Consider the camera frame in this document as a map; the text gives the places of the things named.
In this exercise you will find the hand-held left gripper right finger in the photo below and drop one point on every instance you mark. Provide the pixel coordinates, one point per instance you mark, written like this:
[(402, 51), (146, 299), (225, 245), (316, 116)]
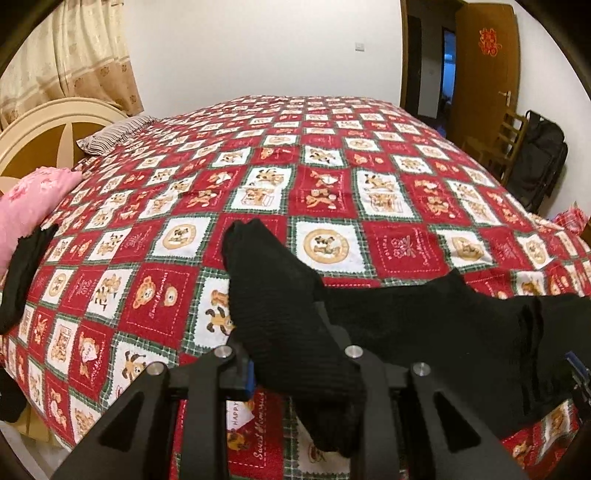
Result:
[(383, 415)]

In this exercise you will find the beige patterned curtain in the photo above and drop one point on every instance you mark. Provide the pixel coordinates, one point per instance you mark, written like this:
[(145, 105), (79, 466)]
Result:
[(78, 55)]

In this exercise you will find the wooden door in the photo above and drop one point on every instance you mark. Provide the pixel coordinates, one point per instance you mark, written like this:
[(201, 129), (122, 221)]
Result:
[(480, 92)]

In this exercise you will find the wooden chair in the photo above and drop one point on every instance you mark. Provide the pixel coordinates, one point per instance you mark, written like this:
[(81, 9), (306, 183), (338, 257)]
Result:
[(508, 138)]

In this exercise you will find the striped pillow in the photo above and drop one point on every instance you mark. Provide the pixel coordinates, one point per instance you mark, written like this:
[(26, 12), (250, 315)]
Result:
[(115, 134)]

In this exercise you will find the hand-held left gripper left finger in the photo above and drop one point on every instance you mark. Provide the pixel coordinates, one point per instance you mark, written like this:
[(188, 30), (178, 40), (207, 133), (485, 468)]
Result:
[(249, 378)]

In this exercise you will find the dark cloth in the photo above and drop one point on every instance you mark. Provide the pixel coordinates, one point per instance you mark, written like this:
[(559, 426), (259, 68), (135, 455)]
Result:
[(11, 397)]

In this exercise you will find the pink fluffy pillow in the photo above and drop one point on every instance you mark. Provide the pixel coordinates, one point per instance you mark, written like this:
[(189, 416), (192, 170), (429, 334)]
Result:
[(32, 203)]

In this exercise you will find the red printed bedspread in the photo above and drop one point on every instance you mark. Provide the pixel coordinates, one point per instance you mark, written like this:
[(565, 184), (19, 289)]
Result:
[(323, 184)]

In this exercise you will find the black backpack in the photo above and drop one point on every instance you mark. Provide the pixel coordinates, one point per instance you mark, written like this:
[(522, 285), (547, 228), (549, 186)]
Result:
[(540, 161)]

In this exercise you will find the red paper door decoration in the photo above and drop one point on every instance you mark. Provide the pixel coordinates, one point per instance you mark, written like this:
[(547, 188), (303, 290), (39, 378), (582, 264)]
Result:
[(489, 41)]

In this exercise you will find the dark wooden door frame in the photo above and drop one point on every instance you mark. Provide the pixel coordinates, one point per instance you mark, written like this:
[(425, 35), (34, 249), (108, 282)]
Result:
[(404, 69)]

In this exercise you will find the cream wooden headboard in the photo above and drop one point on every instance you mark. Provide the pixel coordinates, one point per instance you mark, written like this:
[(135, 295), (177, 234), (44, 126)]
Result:
[(46, 115)]

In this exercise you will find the black pants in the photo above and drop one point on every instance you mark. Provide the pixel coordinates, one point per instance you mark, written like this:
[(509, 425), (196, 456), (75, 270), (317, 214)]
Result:
[(277, 300)]

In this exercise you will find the black cloth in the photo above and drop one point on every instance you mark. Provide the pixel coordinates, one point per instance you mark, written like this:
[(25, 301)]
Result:
[(23, 277)]

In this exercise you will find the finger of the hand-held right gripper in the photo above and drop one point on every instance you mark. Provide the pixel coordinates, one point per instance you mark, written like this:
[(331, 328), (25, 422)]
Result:
[(582, 387)]

